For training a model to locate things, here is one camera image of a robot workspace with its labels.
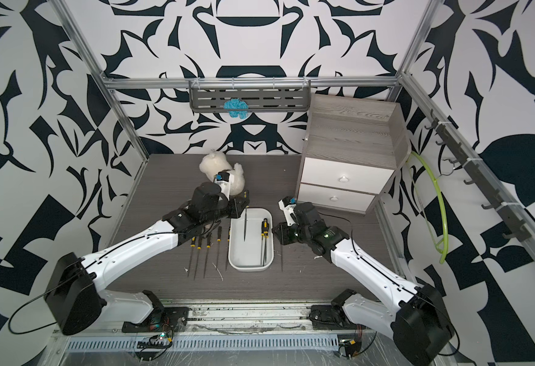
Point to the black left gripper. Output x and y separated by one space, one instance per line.
234 201

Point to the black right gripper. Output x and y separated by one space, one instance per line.
282 236

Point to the yellow black file tool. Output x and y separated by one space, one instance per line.
197 258
218 246
228 249
208 248

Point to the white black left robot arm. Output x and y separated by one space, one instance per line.
78 295

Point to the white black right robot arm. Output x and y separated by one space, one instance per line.
413 316

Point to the white plastic storage tray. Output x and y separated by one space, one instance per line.
246 256

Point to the white plush toy dog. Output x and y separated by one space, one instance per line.
215 163

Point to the teal crumpled cloth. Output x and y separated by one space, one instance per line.
236 108

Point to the grey wooden drawer cabinet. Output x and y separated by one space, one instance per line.
362 139

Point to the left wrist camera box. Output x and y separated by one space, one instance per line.
223 180

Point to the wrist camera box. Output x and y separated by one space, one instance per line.
287 205
223 180

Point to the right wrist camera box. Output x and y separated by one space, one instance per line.
287 205

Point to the grey slotted wall shelf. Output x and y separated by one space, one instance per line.
269 98

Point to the grey wall hook rail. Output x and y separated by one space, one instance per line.
481 176

